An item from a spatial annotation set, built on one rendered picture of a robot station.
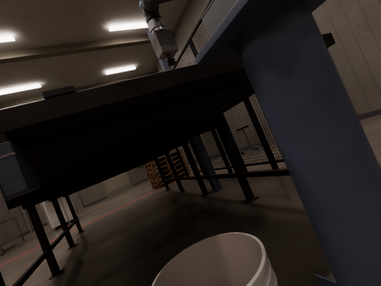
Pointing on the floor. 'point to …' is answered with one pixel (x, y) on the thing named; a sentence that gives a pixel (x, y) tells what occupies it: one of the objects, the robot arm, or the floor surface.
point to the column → (310, 129)
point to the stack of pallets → (165, 169)
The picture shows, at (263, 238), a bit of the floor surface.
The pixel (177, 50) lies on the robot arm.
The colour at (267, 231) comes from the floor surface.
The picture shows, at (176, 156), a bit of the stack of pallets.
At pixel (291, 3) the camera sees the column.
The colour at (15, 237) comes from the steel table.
